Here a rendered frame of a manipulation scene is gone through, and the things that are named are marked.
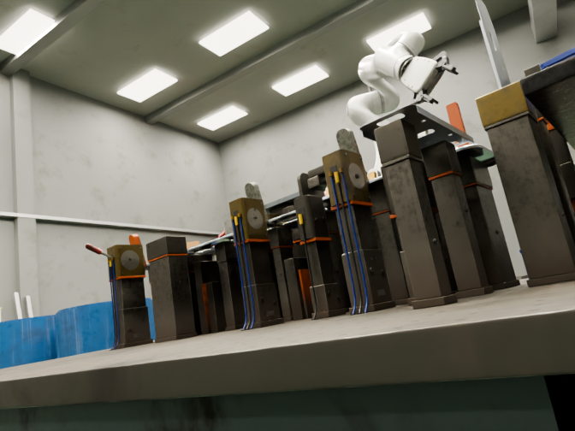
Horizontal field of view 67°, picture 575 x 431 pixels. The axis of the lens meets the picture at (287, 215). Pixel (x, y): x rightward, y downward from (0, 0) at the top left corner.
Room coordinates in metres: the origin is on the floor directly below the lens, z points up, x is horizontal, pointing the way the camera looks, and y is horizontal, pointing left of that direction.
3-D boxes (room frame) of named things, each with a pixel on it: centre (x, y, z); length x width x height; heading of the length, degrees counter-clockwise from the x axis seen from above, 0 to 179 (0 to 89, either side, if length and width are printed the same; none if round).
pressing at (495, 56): (0.88, -0.51, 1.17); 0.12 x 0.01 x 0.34; 141
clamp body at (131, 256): (1.57, 0.63, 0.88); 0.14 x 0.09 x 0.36; 141
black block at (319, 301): (1.04, -0.05, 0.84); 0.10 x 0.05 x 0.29; 141
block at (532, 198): (0.78, -0.45, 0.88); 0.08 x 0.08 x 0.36; 51
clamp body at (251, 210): (1.17, 0.12, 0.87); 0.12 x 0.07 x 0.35; 141
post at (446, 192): (0.80, -0.31, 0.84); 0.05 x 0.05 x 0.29; 51
